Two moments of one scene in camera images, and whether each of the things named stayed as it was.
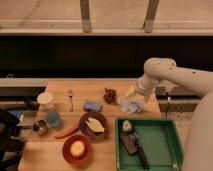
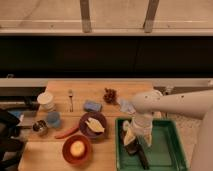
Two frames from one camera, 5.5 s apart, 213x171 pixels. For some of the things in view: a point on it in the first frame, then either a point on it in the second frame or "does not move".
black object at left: [11, 144] does not move
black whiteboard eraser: [130, 142] does not move
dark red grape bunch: [110, 96] does not move
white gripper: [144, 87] → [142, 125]
